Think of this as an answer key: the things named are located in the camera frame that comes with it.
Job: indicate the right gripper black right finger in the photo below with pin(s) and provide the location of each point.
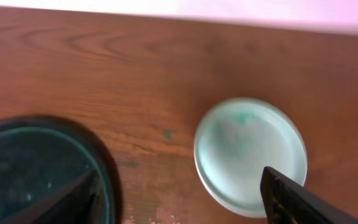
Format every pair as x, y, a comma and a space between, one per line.
285, 201

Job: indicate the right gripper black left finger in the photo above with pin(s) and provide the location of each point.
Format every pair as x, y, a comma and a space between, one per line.
76, 201

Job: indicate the mint plate front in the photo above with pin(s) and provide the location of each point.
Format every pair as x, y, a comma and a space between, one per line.
235, 141

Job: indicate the round dark green tray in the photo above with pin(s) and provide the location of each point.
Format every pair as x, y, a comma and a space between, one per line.
49, 148

